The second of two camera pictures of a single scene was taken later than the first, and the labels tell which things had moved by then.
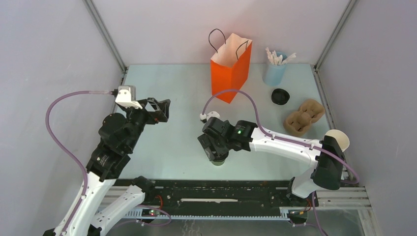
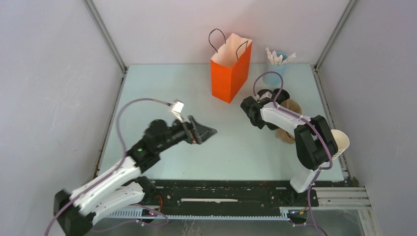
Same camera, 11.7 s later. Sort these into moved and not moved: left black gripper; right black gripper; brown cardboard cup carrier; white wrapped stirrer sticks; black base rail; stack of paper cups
Moved: brown cardboard cup carrier; right black gripper; left black gripper
Not moved: stack of paper cups; black base rail; white wrapped stirrer sticks
